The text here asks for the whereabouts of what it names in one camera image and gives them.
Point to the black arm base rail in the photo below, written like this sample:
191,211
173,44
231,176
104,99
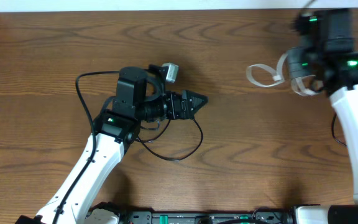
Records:
197,217

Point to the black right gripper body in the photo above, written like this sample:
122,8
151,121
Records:
304,63

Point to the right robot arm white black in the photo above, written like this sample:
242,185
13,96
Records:
326,52

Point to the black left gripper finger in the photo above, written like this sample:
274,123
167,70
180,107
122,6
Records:
193,109
193,98

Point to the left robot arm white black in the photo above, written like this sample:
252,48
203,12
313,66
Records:
140,96

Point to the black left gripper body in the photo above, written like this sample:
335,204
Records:
171,111

